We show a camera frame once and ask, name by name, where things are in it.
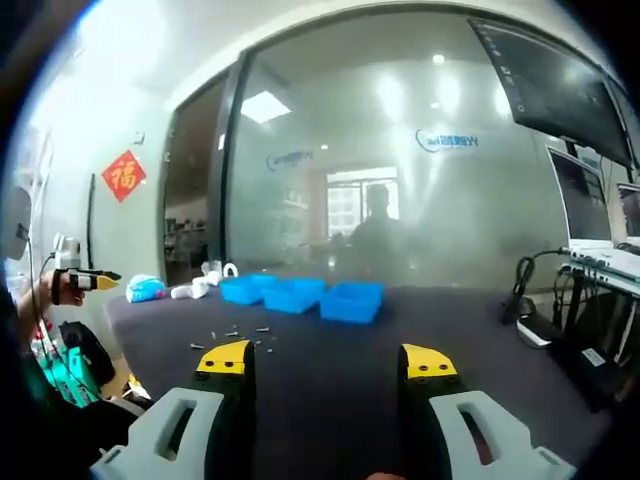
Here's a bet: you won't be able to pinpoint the desk electronics rack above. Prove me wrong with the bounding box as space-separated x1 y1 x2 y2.
558 244 640 289

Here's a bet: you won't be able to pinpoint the blue plastic bin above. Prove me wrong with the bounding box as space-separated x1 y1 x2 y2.
318 281 386 325
261 278 327 315
219 273 280 306

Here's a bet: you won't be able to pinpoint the red diamond wall decoration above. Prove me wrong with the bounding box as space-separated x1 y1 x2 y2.
101 149 148 204

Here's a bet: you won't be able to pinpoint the blue tissue packet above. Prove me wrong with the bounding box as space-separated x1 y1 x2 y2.
125 273 167 304

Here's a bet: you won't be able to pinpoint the large black monitor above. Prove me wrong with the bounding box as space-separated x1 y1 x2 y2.
468 18 635 169

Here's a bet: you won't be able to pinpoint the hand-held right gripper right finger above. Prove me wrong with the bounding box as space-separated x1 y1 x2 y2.
397 342 577 480

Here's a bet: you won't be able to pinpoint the person in black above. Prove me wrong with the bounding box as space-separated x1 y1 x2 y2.
0 279 156 480

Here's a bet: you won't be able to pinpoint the black looped cables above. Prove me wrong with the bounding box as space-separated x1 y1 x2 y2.
501 247 571 325

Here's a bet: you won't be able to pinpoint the person's left hand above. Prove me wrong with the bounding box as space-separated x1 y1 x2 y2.
49 271 87 307

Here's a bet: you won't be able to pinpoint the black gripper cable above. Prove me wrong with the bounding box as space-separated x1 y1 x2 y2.
25 237 57 351

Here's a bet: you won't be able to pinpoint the teal plastic crate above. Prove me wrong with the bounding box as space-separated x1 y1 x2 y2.
29 344 101 409

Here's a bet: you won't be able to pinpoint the grey worn device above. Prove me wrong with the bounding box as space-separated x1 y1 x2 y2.
4 187 33 261

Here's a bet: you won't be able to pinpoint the black bag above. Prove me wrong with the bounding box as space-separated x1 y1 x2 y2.
59 322 117 396

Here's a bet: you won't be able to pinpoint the small desk monitor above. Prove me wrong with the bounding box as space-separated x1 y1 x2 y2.
617 182 640 247

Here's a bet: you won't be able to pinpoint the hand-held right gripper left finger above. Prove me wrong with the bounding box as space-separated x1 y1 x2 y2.
89 339 257 480

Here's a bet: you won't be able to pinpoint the screws nuts and washers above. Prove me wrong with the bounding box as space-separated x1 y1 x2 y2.
189 323 279 354

